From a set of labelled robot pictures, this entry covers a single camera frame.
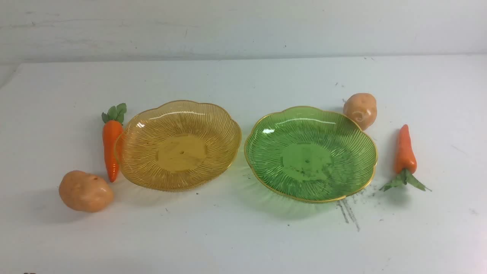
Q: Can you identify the brown toy potato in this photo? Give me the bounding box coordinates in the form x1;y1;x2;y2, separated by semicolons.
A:
343;92;377;131
59;170;114;213

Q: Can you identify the green ribbed plastic plate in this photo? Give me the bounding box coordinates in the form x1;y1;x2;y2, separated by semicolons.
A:
244;106;379;204

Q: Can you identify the orange toy carrot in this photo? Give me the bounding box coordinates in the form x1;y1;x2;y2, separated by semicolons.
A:
101;103;127;182
379;124;432;191

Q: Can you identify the yellow ribbed plastic plate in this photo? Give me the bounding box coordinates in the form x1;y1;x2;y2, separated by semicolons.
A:
114;100;242;191

